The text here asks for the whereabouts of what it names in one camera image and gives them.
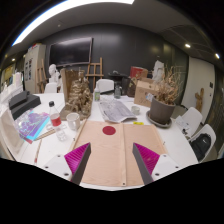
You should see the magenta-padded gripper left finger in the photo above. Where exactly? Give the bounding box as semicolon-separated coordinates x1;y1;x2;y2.
42;142;92;185

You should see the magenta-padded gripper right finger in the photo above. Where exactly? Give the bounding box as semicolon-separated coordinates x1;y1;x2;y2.
132;142;183;186

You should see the tan flat mat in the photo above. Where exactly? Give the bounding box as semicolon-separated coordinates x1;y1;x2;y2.
70;119;168;188

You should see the white ceramic mug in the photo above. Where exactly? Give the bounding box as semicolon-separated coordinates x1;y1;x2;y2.
65;112;82;132

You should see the wooden ruler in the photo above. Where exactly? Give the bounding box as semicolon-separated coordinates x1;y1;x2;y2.
34;128;58;141

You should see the wooden pencil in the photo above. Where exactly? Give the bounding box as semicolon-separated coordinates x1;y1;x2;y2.
33;138;44;165

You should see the flat round red coaster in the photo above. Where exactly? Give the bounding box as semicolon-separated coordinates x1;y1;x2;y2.
102;125;117;136

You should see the small glass cup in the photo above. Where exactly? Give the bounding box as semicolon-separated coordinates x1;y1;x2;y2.
130;105;142;116

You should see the dried plant in grey pot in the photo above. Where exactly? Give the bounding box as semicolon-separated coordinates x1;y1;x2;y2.
148;66;183;126

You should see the black backpack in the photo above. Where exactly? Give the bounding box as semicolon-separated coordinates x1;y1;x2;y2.
191;133;213;162

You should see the purple marbled book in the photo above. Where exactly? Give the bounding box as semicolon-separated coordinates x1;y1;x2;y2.
14;109;51;144

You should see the folded grey newspaper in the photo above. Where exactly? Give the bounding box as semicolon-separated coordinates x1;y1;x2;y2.
98;98;138;124

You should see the white chair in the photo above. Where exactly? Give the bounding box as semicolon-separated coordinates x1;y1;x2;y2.
189;123;218;164
179;106;204;138
43;82;59;94
95;78;115;94

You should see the golden sculpture on wooden base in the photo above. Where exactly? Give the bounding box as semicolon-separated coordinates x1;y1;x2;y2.
59;68;94;121

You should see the brown cardboard box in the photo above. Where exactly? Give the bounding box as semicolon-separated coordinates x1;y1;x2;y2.
133;77;159;108

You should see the white bottle with green label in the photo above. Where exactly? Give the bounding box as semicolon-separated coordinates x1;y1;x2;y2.
93;84;102;102

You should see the large black flat box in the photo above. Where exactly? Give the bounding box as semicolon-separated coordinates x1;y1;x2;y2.
10;94;43;120

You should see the dark glass jar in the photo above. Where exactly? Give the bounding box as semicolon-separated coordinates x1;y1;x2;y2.
113;84;122;100

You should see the wooden figure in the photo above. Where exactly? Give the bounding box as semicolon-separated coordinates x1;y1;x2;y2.
194;87;205;113

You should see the small black box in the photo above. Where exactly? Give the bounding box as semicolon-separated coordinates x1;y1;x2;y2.
8;90;30;110

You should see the wooden easel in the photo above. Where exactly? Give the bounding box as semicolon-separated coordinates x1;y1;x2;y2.
85;57;105;89
35;59;48;94

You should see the red box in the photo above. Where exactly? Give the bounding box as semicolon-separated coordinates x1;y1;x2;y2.
129;65;149;80

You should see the white plaster figure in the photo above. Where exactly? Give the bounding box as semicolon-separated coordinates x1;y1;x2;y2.
152;59;166;83

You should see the white plaster bust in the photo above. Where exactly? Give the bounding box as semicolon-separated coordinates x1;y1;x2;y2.
48;63;60;84

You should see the white cabinet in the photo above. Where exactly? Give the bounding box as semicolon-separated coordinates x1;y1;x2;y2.
23;43;48;94

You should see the long ceiling light strip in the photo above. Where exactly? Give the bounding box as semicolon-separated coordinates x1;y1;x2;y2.
11;0;136;47

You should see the black wall screen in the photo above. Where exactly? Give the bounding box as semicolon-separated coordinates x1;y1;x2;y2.
48;36;94;68

